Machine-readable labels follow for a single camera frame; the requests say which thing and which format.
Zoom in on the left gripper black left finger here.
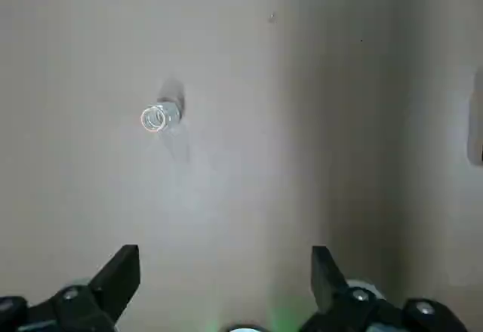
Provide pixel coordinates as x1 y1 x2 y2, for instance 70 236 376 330
0 244 141 332

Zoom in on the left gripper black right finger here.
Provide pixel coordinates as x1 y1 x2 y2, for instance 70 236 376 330
300 245 471 332

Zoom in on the clear glass bottle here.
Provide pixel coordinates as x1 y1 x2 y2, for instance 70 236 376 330
140 97 186 134

